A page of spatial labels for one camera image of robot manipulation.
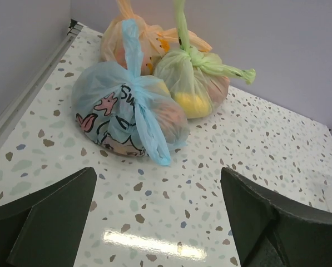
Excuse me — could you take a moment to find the green knotted plastic bag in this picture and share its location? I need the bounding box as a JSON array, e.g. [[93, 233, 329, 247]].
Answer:
[[153, 1, 256, 114]]

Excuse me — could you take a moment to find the yellow fruit in green bag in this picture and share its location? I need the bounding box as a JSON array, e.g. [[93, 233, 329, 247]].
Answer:
[[174, 92, 212, 119]]

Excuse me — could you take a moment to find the aluminium table edge rail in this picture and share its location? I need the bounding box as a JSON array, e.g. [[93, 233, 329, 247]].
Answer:
[[0, 19, 83, 148]]

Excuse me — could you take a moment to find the blue printed plastic bag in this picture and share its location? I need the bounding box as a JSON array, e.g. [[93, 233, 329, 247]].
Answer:
[[71, 19, 190, 167]]

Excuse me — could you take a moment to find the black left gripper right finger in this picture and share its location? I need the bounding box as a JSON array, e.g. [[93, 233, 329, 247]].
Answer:
[[220, 167, 332, 266]]

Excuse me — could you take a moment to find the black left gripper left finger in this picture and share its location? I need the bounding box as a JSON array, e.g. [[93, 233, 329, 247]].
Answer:
[[0, 167, 97, 266]]

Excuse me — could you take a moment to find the orange knotted plastic bag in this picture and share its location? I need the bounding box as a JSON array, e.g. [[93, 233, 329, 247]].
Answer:
[[100, 0, 212, 75]]

